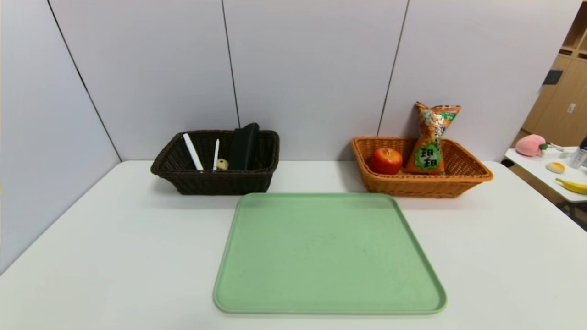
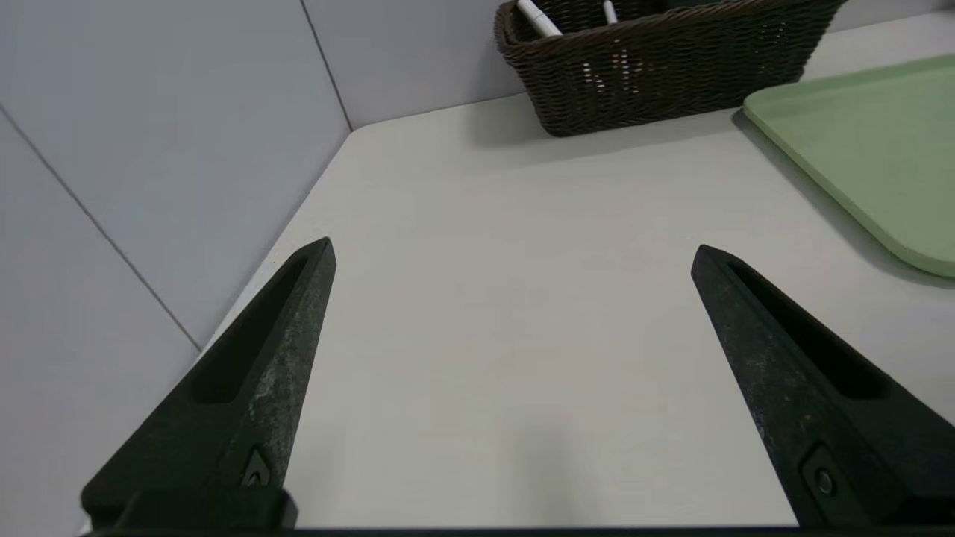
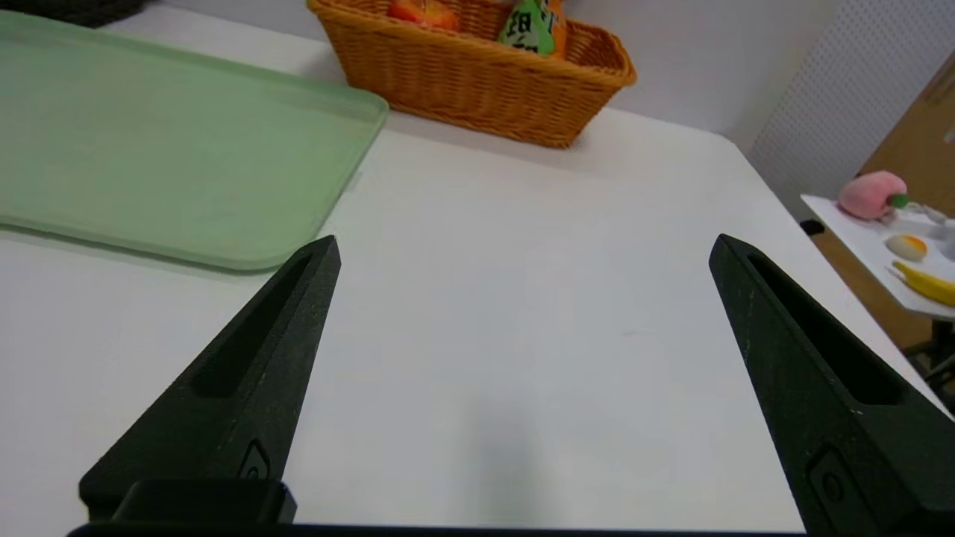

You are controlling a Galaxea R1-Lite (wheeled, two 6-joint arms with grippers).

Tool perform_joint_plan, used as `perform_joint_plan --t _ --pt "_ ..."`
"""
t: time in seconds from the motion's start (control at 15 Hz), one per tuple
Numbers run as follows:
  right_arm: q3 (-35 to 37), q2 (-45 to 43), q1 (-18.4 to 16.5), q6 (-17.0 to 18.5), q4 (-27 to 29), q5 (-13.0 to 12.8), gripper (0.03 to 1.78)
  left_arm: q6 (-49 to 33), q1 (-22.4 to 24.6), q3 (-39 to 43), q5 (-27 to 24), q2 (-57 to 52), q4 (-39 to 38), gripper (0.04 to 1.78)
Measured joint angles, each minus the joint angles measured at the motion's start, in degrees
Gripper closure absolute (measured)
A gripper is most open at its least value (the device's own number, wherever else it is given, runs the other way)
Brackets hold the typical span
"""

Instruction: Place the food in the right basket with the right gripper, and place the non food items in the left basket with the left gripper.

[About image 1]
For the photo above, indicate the black glasses case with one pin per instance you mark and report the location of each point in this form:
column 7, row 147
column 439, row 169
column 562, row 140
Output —
column 244, row 146

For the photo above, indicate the thin grey white pen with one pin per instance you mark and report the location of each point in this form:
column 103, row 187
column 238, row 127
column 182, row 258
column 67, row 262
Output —
column 216, row 156

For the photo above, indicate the red apple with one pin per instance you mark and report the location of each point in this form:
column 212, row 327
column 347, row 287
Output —
column 386, row 161

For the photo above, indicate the thick white marker pen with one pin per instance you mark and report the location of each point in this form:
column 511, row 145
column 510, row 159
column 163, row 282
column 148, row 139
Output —
column 192, row 152

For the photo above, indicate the orange snack bag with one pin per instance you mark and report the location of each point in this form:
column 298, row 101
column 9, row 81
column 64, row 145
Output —
column 431, row 137

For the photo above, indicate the dark brown wicker basket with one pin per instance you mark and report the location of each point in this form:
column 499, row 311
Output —
column 215, row 181

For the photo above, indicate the orange wicker basket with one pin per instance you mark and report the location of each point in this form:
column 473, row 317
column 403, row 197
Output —
column 458, row 181

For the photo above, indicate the light green plastic tray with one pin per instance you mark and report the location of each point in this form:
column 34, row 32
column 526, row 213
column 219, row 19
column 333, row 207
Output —
column 328, row 256

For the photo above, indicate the pink peach toy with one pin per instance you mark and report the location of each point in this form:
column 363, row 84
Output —
column 529, row 145

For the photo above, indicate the white side table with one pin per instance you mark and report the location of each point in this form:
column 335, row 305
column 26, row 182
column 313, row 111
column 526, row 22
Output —
column 534, row 173

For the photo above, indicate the yellow white round toy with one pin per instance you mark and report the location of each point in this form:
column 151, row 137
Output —
column 556, row 167

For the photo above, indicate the black panel on cabinet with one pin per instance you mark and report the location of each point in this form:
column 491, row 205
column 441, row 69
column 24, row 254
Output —
column 552, row 76

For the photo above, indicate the yellow banana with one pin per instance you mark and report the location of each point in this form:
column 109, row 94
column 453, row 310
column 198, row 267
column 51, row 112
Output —
column 573, row 185

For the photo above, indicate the clear bottle blue cap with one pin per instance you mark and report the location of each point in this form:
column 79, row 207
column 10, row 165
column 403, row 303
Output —
column 578, row 158

